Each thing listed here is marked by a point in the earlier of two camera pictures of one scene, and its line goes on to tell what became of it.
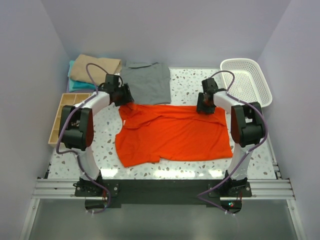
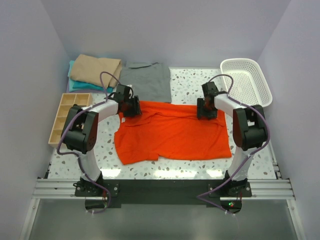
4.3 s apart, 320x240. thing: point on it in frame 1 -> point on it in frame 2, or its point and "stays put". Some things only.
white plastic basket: [248, 85] stays put
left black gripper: [127, 98] -> [135, 110]
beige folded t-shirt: [78, 71] stays put
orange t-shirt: [154, 131] stays put
